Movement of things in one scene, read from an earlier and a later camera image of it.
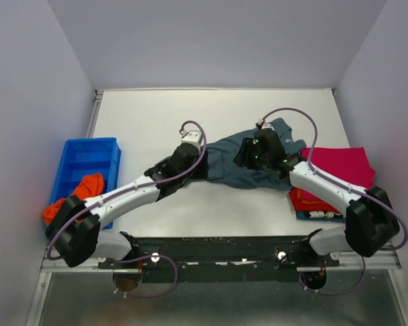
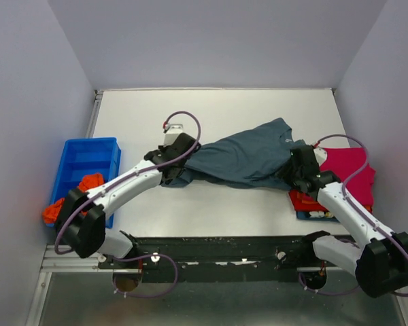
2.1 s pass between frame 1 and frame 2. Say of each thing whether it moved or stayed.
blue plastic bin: stayed
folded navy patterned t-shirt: stayed
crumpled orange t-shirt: stayed
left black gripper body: moved
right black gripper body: moved
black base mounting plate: stayed
